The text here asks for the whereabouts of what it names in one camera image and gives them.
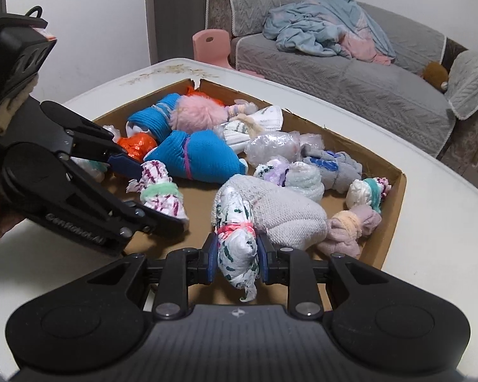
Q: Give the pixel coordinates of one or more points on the pink plastic stool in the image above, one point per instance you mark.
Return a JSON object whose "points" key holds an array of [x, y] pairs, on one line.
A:
{"points": [[211, 45]]}

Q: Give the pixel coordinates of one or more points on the pink beige sock bundle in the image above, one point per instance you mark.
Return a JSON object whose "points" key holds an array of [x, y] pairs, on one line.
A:
{"points": [[342, 230]]}

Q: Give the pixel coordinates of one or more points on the shallow cardboard box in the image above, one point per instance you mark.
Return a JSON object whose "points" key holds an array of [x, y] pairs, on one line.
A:
{"points": [[199, 193]]}

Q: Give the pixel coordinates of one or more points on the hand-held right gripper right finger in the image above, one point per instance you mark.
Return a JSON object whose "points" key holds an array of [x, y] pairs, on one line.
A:
{"points": [[263, 260]]}

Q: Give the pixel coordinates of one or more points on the orange plastic bag bundle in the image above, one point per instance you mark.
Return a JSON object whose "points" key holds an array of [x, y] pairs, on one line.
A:
{"points": [[137, 145]]}

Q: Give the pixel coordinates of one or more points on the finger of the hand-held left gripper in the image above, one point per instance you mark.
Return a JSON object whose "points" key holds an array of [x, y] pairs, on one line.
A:
{"points": [[123, 163], [143, 217]]}

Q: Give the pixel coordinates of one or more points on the white lavender sock bundle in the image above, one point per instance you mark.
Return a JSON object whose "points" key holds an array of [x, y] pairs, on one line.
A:
{"points": [[273, 171]]}

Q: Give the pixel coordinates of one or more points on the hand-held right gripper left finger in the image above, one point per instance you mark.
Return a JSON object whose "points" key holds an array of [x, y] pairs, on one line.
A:
{"points": [[210, 258]]}

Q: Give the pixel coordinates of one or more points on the small white teal sock bundle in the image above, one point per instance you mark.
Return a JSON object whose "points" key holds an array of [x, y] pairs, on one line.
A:
{"points": [[362, 193]]}

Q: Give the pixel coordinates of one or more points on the light blue blanket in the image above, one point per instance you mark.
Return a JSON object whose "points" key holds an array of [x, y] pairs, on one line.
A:
{"points": [[314, 24]]}

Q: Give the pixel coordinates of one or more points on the white plastic bag bundle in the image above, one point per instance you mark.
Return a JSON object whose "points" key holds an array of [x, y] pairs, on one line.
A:
{"points": [[263, 121]]}

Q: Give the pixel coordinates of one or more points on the grey sock bundle blue print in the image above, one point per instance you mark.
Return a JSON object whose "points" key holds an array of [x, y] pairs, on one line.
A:
{"points": [[342, 171]]}

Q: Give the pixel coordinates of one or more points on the clear teal plastic bag bundle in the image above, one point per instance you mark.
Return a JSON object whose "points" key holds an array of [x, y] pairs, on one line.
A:
{"points": [[87, 167]]}

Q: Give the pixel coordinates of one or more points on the brown plush toy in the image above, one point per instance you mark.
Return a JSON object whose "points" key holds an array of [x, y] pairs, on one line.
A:
{"points": [[436, 75]]}

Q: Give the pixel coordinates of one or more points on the small orange bag bundle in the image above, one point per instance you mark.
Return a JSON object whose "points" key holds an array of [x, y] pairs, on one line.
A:
{"points": [[193, 92]]}

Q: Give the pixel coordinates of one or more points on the large blue sock bundle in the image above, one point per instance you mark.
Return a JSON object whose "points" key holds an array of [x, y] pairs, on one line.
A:
{"points": [[203, 151]]}

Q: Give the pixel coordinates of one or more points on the grey sofa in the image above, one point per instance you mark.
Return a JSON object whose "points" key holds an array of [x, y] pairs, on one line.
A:
{"points": [[342, 83]]}

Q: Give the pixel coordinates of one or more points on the pink cloth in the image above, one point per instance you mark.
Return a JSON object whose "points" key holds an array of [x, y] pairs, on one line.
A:
{"points": [[362, 49]]}

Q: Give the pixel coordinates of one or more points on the small lavender plastic bundle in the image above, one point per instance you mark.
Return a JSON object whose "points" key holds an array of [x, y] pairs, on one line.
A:
{"points": [[243, 108]]}

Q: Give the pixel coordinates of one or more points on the pink fluffy bundle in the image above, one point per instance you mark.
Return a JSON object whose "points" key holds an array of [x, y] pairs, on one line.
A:
{"points": [[199, 113]]}

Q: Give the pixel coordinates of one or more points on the grey white towel sock bundle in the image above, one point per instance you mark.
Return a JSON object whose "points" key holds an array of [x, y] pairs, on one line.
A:
{"points": [[286, 211]]}

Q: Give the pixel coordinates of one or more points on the grey door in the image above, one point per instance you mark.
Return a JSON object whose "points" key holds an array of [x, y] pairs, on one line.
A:
{"points": [[153, 12]]}

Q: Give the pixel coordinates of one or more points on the small blue sock bundle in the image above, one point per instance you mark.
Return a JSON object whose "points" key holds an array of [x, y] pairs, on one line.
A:
{"points": [[151, 117]]}

